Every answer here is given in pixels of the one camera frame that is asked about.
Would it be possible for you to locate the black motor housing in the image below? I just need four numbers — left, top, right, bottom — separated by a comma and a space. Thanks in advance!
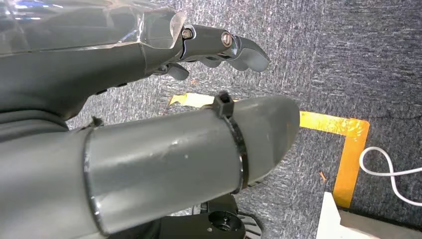
108, 194, 263, 239

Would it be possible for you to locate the yellow floor tape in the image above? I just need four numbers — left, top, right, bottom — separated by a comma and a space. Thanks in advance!
169, 93, 370, 209

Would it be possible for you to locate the black cable tie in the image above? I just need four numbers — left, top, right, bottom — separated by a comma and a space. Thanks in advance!
82, 116, 110, 237
211, 92, 250, 195

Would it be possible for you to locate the white cable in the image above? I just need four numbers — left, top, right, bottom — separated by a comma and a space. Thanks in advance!
359, 146, 422, 208

